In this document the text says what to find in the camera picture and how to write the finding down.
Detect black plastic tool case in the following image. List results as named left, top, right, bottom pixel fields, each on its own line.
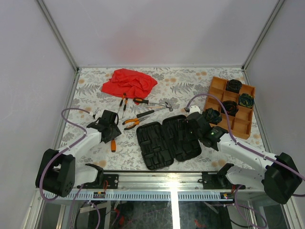
left=136, top=114, right=202, bottom=170

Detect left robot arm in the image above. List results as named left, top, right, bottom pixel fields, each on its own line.
left=35, top=110, right=121, bottom=198

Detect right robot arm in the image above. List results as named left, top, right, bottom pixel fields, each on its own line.
left=187, top=111, right=302, bottom=204

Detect dark floral rolled cloth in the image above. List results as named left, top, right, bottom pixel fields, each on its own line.
left=202, top=108, right=222, bottom=125

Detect black orange rolled cloth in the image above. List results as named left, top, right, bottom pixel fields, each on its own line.
left=222, top=100, right=239, bottom=117

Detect small orange black screwdriver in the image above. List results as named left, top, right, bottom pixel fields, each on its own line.
left=117, top=93, right=126, bottom=114

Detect wooden compartment tray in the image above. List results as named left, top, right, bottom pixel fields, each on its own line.
left=203, top=77, right=255, bottom=139

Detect steel claw hammer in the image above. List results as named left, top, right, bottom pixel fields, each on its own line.
left=136, top=102, right=173, bottom=118

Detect red crumpled cloth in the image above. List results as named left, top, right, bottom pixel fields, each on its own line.
left=101, top=69, right=158, bottom=98

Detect blue green rolled cloth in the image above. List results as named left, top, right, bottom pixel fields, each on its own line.
left=239, top=93, right=254, bottom=108

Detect dark rolled cloth top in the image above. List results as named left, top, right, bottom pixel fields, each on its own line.
left=226, top=79, right=242, bottom=94

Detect orange handled tool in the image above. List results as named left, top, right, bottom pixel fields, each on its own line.
left=111, top=139, right=116, bottom=152

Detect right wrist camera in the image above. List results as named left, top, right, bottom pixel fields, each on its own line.
left=184, top=105, right=201, bottom=114

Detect orange handled needle-nose pliers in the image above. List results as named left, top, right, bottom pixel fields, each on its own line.
left=122, top=116, right=150, bottom=130

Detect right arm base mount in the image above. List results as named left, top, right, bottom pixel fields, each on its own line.
left=202, top=172, right=238, bottom=190

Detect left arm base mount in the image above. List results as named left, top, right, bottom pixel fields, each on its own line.
left=83, top=174, right=119, bottom=190

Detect aluminium front rail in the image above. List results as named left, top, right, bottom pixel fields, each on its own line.
left=35, top=171, right=293, bottom=191

